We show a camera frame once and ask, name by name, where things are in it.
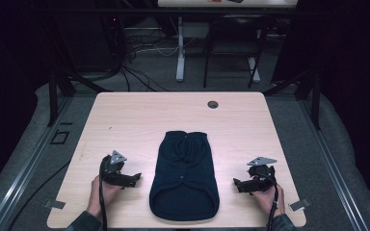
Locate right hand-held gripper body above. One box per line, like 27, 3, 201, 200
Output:
246, 156, 278, 193

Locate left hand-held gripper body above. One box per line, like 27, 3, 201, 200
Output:
98, 149, 133, 189

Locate dark navy garment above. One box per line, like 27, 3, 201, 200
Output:
148, 130, 222, 222

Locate person's left hand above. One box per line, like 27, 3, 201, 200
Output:
87, 175, 123, 218

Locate person's right hand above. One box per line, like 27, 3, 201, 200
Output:
251, 183, 286, 218

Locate grey metal table clip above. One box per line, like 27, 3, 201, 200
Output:
288, 197, 311, 213
42, 198, 66, 211

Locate white desk leg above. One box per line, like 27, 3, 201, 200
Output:
175, 15, 187, 83
248, 57, 262, 85

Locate black power strip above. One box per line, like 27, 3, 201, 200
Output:
102, 14, 127, 66

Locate black chair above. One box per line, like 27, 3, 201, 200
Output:
202, 13, 270, 90

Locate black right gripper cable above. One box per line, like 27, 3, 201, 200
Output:
258, 172, 279, 231

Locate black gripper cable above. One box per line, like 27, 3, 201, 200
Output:
97, 167, 109, 231
258, 172, 279, 231

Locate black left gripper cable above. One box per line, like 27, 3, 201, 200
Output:
97, 167, 109, 231

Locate aluminium floor rail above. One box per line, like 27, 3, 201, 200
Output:
0, 95, 75, 231
298, 98, 370, 231

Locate black floor cable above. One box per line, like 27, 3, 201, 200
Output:
9, 159, 72, 231

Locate black frame post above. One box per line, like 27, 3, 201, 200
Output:
311, 72, 322, 131
46, 67, 60, 128

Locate tangle of floor cables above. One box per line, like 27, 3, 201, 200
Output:
118, 27, 178, 93

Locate black horizontal frame bar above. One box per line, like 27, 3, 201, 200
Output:
28, 7, 303, 17

